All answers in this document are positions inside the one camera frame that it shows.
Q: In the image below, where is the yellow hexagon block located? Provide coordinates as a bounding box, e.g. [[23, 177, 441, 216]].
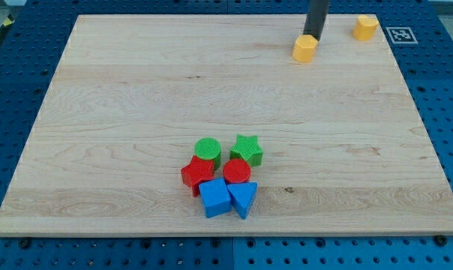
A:
[[292, 34, 318, 63]]

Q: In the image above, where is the blue triangle block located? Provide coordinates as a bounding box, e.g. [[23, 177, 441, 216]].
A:
[[226, 182, 258, 219]]

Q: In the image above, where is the red cylinder block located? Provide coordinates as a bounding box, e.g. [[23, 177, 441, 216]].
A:
[[223, 158, 251, 184]]

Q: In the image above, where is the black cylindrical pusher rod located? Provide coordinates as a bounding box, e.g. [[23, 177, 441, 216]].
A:
[[303, 0, 331, 41]]

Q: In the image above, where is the green cylinder block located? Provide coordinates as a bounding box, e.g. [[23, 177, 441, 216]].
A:
[[194, 137, 221, 170]]

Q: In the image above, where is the blue cube block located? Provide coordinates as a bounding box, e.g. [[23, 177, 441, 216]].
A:
[[199, 178, 231, 218]]

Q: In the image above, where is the red star block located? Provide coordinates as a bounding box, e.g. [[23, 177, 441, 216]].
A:
[[181, 155, 215, 197]]

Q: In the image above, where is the yellow heart block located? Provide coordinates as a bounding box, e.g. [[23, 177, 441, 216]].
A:
[[352, 14, 379, 41]]

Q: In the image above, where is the green star block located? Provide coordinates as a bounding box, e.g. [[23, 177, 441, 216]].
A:
[[229, 134, 263, 167]]

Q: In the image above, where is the white fiducial marker tag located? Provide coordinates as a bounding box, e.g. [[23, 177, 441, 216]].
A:
[[386, 26, 418, 44]]

